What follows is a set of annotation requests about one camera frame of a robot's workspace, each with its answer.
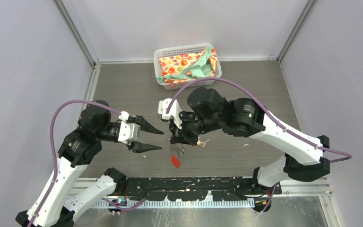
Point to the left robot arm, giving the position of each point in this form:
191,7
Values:
97,123

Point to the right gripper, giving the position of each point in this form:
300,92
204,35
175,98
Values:
180,135

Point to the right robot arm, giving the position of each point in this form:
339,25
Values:
302,160

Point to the metal key holder red handle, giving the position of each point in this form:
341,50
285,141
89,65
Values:
177,154

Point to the white plastic basket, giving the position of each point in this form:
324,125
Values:
187,50

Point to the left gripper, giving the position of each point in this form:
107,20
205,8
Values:
145,126

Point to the colourful patterned cloth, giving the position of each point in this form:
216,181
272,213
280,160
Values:
186,67

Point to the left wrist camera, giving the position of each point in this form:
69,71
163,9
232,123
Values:
128,133

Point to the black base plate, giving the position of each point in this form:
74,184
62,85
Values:
231,188

